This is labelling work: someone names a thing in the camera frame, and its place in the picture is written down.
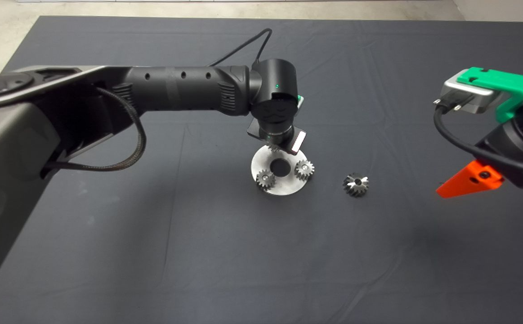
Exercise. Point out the green right camera mount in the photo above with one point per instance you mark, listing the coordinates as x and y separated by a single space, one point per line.
504 83

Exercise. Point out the silver camera box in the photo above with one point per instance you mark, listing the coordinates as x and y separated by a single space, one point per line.
484 104
302 102

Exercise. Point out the small steel gear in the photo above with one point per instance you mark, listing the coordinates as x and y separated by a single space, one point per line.
304 170
273 147
265 179

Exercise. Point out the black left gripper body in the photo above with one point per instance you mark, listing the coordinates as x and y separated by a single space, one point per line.
288 139

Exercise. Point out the silver right camera box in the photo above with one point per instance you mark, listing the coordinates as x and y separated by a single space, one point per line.
484 104

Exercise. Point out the dark grey table cloth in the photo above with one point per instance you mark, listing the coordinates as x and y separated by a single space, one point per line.
243 270

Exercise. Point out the large steel gear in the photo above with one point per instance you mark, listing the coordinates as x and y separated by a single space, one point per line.
353 189

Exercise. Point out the round metal plate with hole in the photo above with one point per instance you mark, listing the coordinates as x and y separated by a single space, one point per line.
283 186

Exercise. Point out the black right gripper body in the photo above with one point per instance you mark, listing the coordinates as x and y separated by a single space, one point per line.
513 168

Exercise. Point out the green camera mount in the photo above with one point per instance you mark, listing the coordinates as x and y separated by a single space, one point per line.
504 83
300 100

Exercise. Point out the green left camera mount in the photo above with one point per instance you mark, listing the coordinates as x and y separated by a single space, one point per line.
300 100

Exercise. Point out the silver left camera box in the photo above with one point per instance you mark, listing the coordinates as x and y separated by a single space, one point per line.
302 102

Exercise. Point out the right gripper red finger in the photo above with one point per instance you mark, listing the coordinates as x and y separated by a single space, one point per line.
463 184

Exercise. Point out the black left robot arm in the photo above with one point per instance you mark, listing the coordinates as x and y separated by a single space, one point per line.
153 90

